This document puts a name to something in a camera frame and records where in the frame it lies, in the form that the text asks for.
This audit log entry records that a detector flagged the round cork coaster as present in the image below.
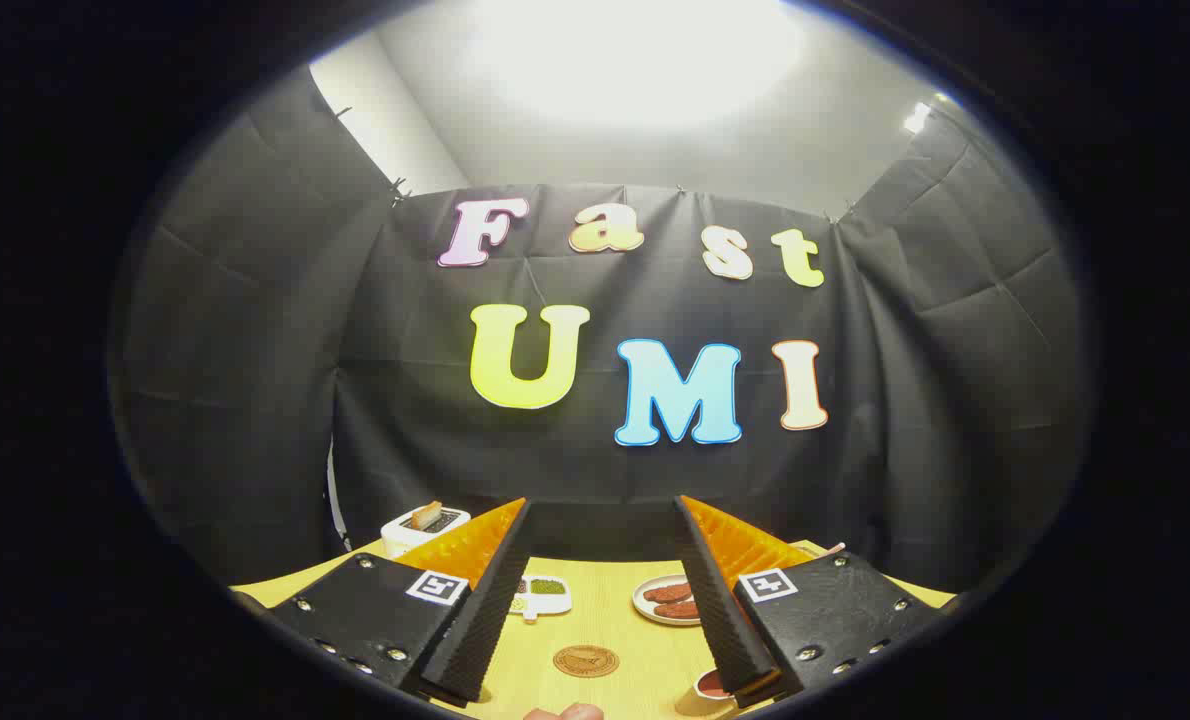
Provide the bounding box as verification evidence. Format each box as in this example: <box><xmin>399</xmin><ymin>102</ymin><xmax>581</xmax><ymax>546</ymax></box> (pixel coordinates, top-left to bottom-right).
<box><xmin>553</xmin><ymin>645</ymin><xmax>620</xmax><ymax>679</ymax></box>

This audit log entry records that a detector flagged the white toaster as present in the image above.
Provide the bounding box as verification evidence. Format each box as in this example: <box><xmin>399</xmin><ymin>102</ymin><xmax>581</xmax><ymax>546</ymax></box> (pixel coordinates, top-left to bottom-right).
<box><xmin>381</xmin><ymin>503</ymin><xmax>472</xmax><ymax>559</ymax></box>

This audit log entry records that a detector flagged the white round plate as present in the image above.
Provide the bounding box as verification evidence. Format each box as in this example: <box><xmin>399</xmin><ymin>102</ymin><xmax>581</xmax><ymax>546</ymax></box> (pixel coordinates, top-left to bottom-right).
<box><xmin>632</xmin><ymin>575</ymin><xmax>704</xmax><ymax>627</ymax></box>

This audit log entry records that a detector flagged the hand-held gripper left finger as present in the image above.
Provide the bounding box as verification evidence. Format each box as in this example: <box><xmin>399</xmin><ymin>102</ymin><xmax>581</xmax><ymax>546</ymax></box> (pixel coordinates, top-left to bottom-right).
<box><xmin>267</xmin><ymin>497</ymin><xmax>534</xmax><ymax>709</ymax></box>

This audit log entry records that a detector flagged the white divided dish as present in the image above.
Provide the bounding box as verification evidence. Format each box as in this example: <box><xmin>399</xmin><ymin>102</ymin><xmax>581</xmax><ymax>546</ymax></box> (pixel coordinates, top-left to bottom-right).
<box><xmin>508</xmin><ymin>575</ymin><xmax>573</xmax><ymax>623</ymax></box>

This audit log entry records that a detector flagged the black backdrop cloth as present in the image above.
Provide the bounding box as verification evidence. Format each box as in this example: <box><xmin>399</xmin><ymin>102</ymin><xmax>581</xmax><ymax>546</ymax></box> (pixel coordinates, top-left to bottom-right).
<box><xmin>110</xmin><ymin>65</ymin><xmax>1096</xmax><ymax>596</ymax></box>

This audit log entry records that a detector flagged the wooden table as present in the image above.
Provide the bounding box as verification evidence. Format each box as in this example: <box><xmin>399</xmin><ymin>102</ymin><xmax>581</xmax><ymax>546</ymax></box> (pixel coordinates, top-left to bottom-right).
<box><xmin>230</xmin><ymin>540</ymin><xmax>956</xmax><ymax>720</ymax></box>

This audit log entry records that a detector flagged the cream cup with wooden handle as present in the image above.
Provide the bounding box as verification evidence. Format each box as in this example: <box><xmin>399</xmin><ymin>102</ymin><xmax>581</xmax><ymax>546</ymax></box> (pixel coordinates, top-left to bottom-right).
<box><xmin>675</xmin><ymin>668</ymin><xmax>746</xmax><ymax>719</ymax></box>

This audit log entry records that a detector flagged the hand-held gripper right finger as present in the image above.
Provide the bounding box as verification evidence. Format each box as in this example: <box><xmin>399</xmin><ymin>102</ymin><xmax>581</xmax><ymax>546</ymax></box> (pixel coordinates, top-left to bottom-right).
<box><xmin>673</xmin><ymin>495</ymin><xmax>946</xmax><ymax>709</ymax></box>

